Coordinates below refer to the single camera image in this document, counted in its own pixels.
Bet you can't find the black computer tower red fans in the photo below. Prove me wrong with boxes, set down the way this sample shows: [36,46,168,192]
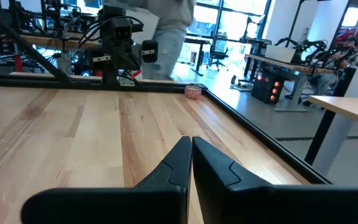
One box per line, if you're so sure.
[251,72,285,105]

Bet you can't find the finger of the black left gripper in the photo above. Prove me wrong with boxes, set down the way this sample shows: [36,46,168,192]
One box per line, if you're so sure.
[129,43,142,71]
[116,46,130,71]

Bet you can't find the wooden work table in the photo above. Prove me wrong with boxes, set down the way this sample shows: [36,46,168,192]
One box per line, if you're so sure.
[246,53,338,113]

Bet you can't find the person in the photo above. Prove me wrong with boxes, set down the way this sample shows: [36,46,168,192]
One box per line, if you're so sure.
[303,35,358,107]
[103,0,197,81]

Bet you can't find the wooden office desk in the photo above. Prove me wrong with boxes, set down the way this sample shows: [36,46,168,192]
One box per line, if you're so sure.
[305,95,358,175]

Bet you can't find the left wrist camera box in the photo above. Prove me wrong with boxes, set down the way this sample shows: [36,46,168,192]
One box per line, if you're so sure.
[109,17,134,43]

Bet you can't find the black office chair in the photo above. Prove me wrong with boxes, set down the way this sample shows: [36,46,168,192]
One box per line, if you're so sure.
[206,34,229,68]

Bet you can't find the black robot with green lights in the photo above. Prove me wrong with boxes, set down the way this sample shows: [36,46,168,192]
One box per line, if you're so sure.
[275,37,337,65]

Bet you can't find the white box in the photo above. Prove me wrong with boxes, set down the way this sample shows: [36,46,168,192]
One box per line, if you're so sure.
[265,44,296,64]

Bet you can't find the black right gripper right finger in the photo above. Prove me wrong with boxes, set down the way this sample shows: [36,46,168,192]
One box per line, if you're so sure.
[192,136,358,224]

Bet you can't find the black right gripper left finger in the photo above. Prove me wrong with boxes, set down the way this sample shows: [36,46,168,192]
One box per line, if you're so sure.
[20,136,193,224]

